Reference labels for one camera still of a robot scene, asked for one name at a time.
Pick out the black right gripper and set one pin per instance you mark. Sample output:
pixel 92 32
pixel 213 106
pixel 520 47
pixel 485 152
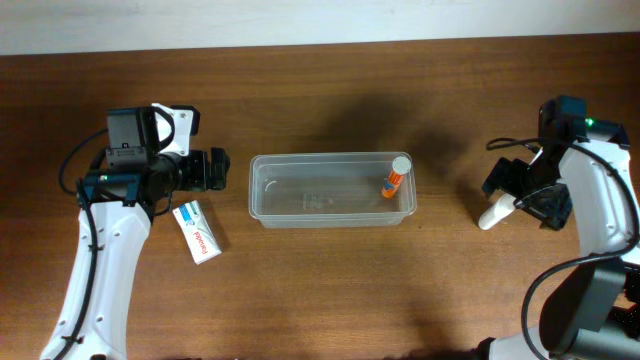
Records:
pixel 523 182

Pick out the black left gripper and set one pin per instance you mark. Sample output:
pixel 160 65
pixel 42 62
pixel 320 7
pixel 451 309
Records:
pixel 201 170

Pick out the white bottle with pink label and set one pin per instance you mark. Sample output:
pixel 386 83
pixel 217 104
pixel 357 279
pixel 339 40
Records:
pixel 502 208

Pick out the orange tube with white cap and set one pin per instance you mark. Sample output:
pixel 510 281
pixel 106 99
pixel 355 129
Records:
pixel 400 167

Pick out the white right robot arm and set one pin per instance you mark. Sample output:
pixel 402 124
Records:
pixel 588 307

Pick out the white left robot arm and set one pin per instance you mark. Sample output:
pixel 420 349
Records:
pixel 117 209

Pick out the clear plastic container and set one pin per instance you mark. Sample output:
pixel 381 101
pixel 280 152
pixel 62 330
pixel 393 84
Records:
pixel 327 190

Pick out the white toothpaste box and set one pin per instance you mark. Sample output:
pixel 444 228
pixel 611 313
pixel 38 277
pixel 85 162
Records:
pixel 199 237

